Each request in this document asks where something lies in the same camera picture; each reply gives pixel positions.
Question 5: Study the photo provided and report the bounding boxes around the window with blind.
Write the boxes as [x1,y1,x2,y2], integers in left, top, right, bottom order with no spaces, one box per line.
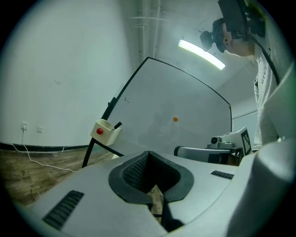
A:
[232,110,259,137]

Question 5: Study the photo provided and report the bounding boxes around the black head-mounted camera rig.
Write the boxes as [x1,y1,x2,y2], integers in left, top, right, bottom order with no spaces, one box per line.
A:
[199,0,266,53]

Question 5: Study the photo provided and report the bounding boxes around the black stand clamp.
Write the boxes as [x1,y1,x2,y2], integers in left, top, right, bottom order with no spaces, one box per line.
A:
[107,97,117,113]

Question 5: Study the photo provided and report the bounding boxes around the white power cable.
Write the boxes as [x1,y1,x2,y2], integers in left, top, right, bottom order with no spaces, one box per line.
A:
[11,128,77,173]

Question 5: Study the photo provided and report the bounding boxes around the person's light sweatshirt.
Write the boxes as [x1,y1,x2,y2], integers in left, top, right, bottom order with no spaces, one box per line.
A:
[252,41,290,152]

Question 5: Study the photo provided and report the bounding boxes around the person's head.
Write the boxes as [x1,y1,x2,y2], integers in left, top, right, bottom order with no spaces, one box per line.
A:
[222,23,255,57]

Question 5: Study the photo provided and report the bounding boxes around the black headset cable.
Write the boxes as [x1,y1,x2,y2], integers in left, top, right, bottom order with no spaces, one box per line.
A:
[247,33,281,85]

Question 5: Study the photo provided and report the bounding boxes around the white plastic holder box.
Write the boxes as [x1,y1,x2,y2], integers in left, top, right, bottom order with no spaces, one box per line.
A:
[90,119,122,146]

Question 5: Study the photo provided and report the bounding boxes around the long ceiling light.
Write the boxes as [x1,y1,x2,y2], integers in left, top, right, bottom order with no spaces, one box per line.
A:
[178,38,226,71]

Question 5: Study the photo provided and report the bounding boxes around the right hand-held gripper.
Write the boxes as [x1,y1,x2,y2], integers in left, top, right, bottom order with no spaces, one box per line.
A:
[173,126,253,166]

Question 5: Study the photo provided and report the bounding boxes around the upright white pipe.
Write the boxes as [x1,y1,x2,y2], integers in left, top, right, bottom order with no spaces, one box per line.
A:
[138,0,162,60]

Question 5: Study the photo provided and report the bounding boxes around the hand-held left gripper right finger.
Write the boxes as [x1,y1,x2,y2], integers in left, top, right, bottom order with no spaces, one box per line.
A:
[149,150,240,237]

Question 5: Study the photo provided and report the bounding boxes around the black-framed whiteboard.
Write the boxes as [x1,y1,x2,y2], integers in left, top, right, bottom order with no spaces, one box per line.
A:
[101,56,233,158]

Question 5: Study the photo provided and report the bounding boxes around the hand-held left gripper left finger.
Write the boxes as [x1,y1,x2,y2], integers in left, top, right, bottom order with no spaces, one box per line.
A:
[12,150,168,237]

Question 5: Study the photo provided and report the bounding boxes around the crosswise white pipe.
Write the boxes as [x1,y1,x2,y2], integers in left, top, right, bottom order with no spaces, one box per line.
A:
[126,15,180,30]

